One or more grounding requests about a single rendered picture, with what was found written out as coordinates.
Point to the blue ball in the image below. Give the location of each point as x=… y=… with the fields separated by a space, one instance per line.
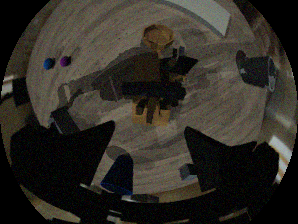
x=48 y=63

